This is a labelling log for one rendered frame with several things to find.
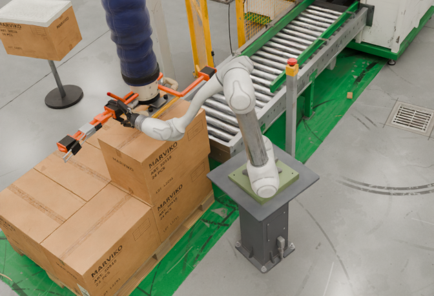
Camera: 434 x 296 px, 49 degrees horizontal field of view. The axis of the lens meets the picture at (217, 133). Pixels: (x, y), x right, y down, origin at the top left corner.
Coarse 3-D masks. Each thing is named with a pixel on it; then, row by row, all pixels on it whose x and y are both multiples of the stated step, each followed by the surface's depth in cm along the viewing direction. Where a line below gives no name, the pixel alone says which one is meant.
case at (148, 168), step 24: (192, 120) 310; (120, 144) 297; (144, 144) 295; (168, 144) 298; (192, 144) 320; (120, 168) 308; (144, 168) 288; (168, 168) 308; (192, 168) 331; (144, 192) 305
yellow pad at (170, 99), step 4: (164, 96) 295; (168, 96) 299; (172, 96) 299; (176, 96) 299; (168, 100) 296; (172, 100) 296; (176, 100) 299; (164, 104) 293; (168, 104) 294; (148, 108) 288; (152, 108) 292; (156, 108) 291; (160, 108) 291; (164, 108) 292; (148, 112) 289; (152, 112) 288; (156, 112) 289; (160, 112) 290; (152, 116) 286; (156, 116) 288
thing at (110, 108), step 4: (116, 100) 278; (108, 104) 278; (104, 108) 276; (108, 108) 273; (112, 108) 275; (116, 108) 275; (108, 112) 275; (112, 112) 273; (116, 112) 272; (120, 112) 275; (112, 116) 275; (116, 116) 274
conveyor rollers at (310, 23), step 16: (304, 16) 480; (320, 16) 479; (336, 16) 470; (352, 16) 469; (288, 32) 458; (304, 32) 458; (320, 32) 450; (336, 32) 448; (272, 48) 437; (288, 48) 435; (304, 48) 435; (320, 48) 435; (256, 64) 420; (272, 64) 420; (304, 64) 414; (256, 80) 404; (272, 80) 406; (224, 96) 389; (256, 96) 388; (208, 112) 379; (256, 112) 372; (208, 128) 362; (224, 128) 363
